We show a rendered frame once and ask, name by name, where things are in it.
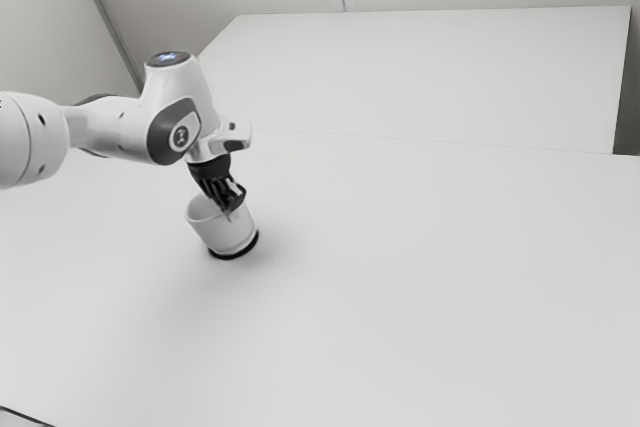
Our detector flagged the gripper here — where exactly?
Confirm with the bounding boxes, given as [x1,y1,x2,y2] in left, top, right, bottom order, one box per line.
[185,155,248,215]

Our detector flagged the white mug with black base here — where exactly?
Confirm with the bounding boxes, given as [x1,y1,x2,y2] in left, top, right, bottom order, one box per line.
[183,194,261,262]

